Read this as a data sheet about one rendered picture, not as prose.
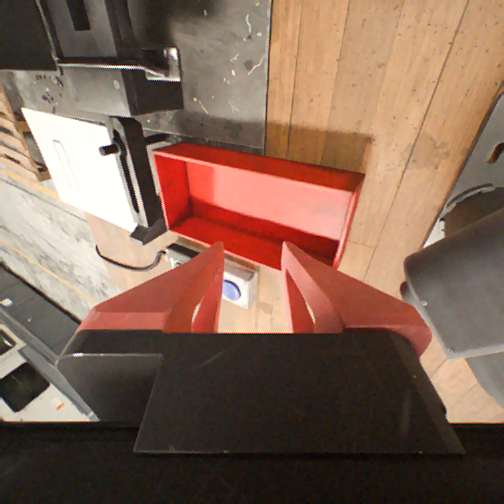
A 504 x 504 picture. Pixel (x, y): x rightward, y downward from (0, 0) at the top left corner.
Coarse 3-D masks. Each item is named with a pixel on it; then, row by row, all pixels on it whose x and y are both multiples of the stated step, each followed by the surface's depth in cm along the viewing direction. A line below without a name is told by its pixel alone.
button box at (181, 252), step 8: (96, 248) 74; (168, 248) 47; (176, 248) 47; (184, 248) 47; (192, 248) 47; (160, 256) 54; (168, 256) 48; (176, 256) 46; (184, 256) 45; (192, 256) 45; (112, 264) 68; (120, 264) 67; (152, 264) 57
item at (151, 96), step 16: (80, 0) 25; (80, 16) 25; (128, 16) 24; (128, 32) 25; (144, 80) 27; (160, 80) 29; (144, 96) 28; (160, 96) 30; (176, 96) 32; (144, 112) 29; (160, 112) 30
